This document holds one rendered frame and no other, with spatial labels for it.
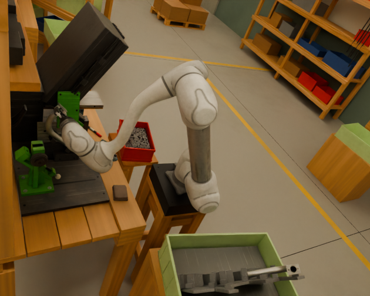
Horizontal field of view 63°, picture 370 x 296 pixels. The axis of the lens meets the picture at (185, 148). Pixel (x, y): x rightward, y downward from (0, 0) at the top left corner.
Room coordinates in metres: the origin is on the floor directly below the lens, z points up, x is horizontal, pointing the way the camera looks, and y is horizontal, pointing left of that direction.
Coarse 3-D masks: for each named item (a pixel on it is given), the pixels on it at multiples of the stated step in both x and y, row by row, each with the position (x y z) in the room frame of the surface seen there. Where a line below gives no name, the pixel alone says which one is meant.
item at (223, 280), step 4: (244, 268) 0.91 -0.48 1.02; (220, 272) 0.89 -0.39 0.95; (224, 272) 0.89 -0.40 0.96; (244, 272) 0.90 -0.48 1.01; (220, 276) 0.88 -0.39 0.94; (224, 276) 0.88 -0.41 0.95; (244, 276) 0.88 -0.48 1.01; (220, 280) 0.85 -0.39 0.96; (224, 280) 0.85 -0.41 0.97; (244, 280) 0.86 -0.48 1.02; (220, 284) 0.83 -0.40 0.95
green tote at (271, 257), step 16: (176, 240) 0.99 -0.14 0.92; (192, 240) 1.03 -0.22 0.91; (208, 240) 1.08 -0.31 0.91; (224, 240) 1.12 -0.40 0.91; (240, 240) 1.17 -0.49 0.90; (256, 240) 1.22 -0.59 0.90; (160, 256) 0.93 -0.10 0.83; (272, 256) 1.14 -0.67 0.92; (176, 288) 0.73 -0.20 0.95; (288, 288) 0.98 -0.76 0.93
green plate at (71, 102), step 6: (60, 96) 1.30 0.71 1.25; (66, 96) 1.32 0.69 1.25; (72, 96) 1.34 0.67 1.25; (78, 96) 1.36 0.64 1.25; (60, 102) 1.29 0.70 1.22; (66, 102) 1.31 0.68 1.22; (72, 102) 1.33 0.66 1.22; (78, 102) 1.35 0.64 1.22; (66, 108) 1.31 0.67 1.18; (72, 108) 1.33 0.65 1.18; (78, 108) 1.35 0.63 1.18; (72, 114) 1.32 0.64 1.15; (78, 114) 1.34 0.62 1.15; (78, 120) 1.33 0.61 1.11
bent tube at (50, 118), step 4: (64, 108) 1.29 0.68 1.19; (52, 112) 1.24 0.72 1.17; (48, 116) 1.22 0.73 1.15; (52, 116) 1.22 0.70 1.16; (56, 116) 1.24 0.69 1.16; (48, 120) 1.21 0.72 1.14; (52, 120) 1.22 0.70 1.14; (48, 124) 1.20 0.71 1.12; (48, 128) 1.20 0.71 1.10; (48, 132) 1.20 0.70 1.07; (52, 132) 1.21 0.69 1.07; (52, 136) 1.20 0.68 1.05; (56, 136) 1.22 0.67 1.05; (60, 136) 1.24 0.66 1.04; (60, 140) 1.22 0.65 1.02; (64, 144) 1.23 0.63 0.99
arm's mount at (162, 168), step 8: (152, 168) 1.41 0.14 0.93; (160, 168) 1.42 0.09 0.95; (168, 168) 1.45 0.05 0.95; (152, 176) 1.39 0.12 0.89; (160, 176) 1.35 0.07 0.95; (160, 184) 1.29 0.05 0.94; (168, 184) 1.32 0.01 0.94; (160, 192) 1.27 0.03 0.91; (168, 192) 1.26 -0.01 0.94; (160, 200) 1.24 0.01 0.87; (168, 200) 1.20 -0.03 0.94; (176, 200) 1.23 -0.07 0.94; (184, 200) 1.25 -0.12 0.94; (168, 208) 1.17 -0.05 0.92; (176, 208) 1.20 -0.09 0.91; (184, 208) 1.23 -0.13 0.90; (192, 208) 1.26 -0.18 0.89
